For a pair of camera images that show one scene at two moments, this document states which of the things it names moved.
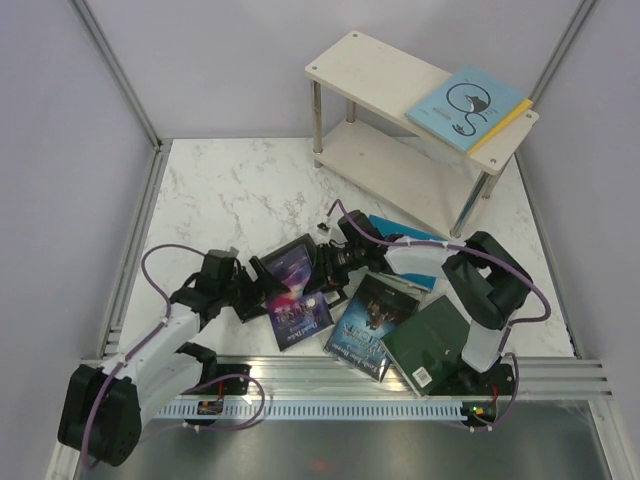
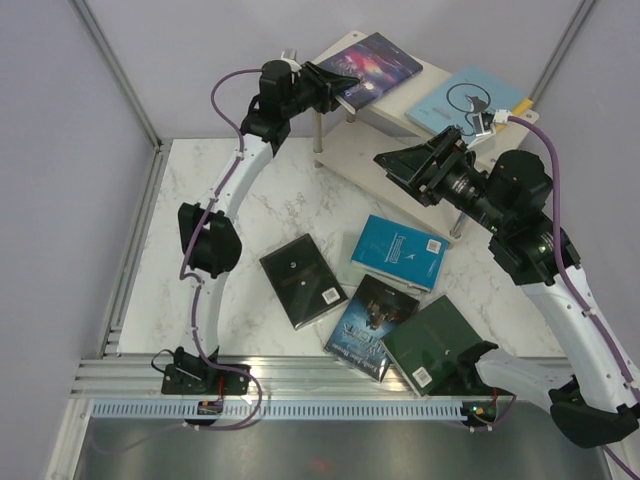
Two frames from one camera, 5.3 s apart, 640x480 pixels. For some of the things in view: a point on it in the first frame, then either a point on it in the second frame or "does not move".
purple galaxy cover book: (296, 314) → (377, 63)
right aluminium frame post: (560, 52) does not move
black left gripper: (256, 293) → (328, 86)
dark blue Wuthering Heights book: (373, 312) does not move
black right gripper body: (335, 265) → (453, 156)
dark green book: (429, 344) does not move
